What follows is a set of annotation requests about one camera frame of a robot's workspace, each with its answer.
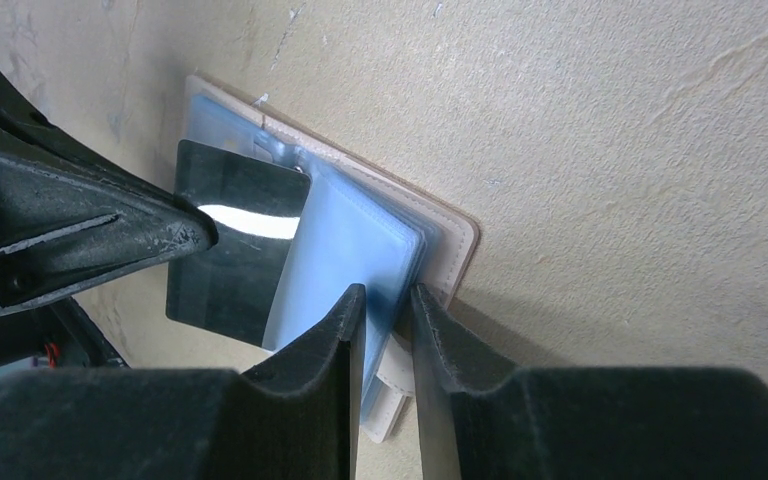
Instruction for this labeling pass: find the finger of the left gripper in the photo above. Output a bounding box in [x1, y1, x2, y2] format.
[0, 71, 174, 203]
[0, 138, 218, 316]

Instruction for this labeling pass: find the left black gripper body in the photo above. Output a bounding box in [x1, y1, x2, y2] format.
[0, 298, 126, 368]

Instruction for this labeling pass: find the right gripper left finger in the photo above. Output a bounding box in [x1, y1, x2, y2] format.
[0, 284, 366, 479]

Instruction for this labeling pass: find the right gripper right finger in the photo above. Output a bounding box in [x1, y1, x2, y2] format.
[411, 284, 768, 479]

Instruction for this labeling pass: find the glossy black credit card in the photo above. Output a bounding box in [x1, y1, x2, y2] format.
[166, 140, 311, 345]

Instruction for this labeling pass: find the beige card holder wallet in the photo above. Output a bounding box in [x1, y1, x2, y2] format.
[181, 75, 479, 443]

